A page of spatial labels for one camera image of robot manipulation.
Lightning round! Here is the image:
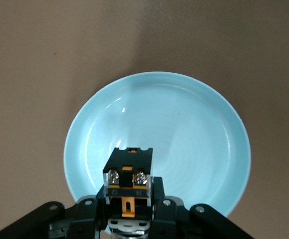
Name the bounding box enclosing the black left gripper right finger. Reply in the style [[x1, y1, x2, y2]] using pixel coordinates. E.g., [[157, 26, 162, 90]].
[[150, 176, 257, 239]]

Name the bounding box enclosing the light blue plate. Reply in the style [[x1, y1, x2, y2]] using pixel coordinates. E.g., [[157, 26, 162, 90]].
[[63, 71, 252, 234]]

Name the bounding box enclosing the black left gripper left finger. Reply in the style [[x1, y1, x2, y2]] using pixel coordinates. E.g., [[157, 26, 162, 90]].
[[0, 186, 110, 239]]

